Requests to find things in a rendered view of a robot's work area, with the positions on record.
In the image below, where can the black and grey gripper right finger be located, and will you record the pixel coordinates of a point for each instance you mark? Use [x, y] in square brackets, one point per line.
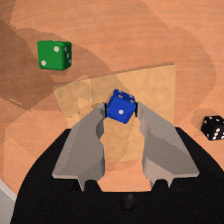
[171, 154]

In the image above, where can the black die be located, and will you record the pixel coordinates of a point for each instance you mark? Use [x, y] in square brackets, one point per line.
[213, 128]

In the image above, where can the tan mat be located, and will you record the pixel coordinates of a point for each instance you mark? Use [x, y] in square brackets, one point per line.
[153, 86]

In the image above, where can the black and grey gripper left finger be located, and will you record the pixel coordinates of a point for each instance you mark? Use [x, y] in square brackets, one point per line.
[76, 156]

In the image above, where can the blue die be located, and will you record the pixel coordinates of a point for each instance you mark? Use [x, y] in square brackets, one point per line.
[121, 106]

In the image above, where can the green die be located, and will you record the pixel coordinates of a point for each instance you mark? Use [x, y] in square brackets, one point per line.
[54, 55]

